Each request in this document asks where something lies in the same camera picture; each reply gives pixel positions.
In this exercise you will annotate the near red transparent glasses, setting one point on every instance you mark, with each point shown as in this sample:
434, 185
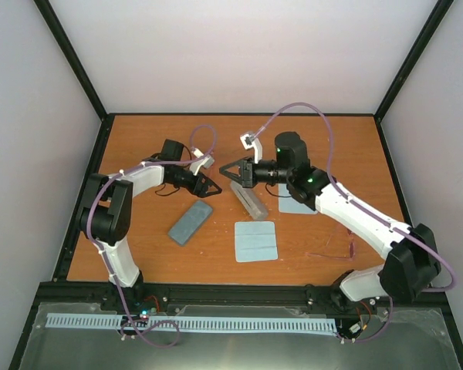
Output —
339, 246

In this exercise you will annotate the black frame post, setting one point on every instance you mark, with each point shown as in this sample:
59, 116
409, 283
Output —
55, 26
431, 25

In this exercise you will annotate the right black frame post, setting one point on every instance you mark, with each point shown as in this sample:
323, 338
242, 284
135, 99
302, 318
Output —
431, 25

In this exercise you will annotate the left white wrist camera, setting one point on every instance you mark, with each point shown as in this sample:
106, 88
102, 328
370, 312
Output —
200, 160

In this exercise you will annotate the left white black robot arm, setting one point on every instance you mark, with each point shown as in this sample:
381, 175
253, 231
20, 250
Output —
105, 210

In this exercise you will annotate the light blue slotted cable duct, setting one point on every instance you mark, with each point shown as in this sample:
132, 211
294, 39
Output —
316, 326

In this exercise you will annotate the blue cleaning cloth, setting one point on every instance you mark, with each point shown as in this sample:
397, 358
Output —
255, 241
287, 205

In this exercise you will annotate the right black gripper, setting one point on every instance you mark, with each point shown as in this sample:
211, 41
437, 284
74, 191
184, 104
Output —
246, 176

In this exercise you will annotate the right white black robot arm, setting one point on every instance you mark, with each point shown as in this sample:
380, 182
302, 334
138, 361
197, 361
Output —
409, 253

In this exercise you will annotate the grey green-lined glasses case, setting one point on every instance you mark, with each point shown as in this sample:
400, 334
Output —
252, 204

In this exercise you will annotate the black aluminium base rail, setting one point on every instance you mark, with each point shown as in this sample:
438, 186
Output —
308, 299

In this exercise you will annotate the left black frame post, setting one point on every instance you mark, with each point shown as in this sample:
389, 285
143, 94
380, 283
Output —
55, 26

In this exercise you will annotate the blue-grey closed glasses case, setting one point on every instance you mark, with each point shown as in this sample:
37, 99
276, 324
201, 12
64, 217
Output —
190, 222

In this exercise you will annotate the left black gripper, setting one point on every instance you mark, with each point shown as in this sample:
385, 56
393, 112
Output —
201, 192

